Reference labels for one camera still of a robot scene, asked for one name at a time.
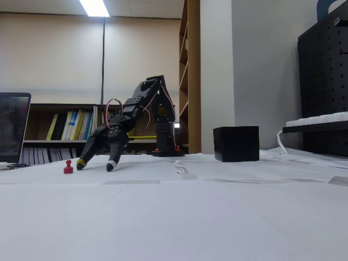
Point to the black shelf rail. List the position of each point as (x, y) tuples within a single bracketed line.
[(312, 129)]

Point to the dark blue rounded object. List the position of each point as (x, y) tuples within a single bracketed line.
[(322, 8)]

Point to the clear tape strip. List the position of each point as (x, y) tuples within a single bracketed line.
[(338, 180), (261, 181), (130, 182), (186, 174)]

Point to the taped white paper cover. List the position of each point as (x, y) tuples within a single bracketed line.
[(163, 217)]

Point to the white binder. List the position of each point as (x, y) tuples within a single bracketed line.
[(39, 155), (53, 155), (69, 153), (28, 156)]

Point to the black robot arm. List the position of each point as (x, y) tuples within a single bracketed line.
[(163, 130)]

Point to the yellow binder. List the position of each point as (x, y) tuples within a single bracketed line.
[(131, 133)]

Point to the laptop screen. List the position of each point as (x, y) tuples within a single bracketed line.
[(12, 127)]

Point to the light blue book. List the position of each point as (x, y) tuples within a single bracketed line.
[(87, 127)]

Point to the black square bin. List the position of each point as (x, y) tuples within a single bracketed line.
[(236, 144)]

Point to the white blue book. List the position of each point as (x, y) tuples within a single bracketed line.
[(68, 126)]

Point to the dark wall conduit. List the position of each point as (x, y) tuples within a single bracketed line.
[(103, 59)]

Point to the white power strip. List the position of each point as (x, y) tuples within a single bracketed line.
[(320, 118)]

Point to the thin yellow book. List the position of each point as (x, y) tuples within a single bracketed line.
[(52, 127)]

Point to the red bead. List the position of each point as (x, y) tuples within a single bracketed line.
[(68, 170)]

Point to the black perforated board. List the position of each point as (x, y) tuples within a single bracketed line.
[(320, 81)]

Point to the flat yellow folder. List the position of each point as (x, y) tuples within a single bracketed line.
[(145, 137)]

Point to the tall wooden bookshelf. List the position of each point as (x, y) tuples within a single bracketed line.
[(193, 81)]

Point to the ceiling light panel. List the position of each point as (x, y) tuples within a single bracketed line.
[(94, 8)]

